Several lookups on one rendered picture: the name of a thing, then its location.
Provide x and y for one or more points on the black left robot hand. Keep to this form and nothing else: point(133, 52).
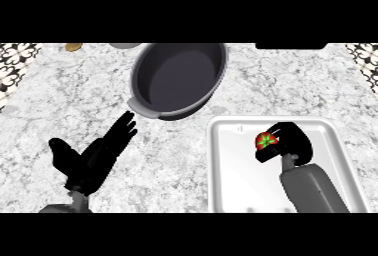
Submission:
point(93, 160)

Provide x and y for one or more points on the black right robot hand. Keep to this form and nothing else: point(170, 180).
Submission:
point(296, 141)

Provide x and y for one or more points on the red tomato with green stem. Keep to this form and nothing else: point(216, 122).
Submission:
point(265, 140)

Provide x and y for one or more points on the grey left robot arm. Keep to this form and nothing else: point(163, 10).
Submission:
point(68, 203)

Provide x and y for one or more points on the white tray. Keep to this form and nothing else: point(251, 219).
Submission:
point(231, 173)

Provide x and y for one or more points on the dark grey pot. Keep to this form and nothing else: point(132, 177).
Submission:
point(178, 80)

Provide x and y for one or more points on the brown round object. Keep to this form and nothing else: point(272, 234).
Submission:
point(73, 47)

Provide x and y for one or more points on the grey round object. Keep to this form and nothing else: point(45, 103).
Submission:
point(124, 45)

